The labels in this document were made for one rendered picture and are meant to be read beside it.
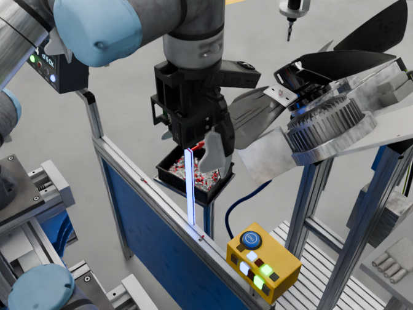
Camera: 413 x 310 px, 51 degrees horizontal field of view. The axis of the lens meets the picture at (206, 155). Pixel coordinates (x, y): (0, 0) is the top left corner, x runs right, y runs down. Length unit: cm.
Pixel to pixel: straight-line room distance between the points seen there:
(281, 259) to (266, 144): 42
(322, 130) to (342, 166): 153
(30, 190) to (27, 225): 11
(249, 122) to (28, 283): 69
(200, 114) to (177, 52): 9
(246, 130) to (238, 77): 58
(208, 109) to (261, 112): 67
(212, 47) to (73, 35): 17
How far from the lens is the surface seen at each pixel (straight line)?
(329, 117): 129
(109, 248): 238
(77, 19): 42
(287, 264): 107
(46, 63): 158
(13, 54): 52
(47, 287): 86
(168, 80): 54
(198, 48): 52
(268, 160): 137
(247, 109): 125
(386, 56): 111
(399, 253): 141
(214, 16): 51
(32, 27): 52
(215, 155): 64
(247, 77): 63
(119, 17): 42
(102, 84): 336
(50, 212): 140
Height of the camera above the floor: 199
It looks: 47 degrees down
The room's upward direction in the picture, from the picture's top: straight up
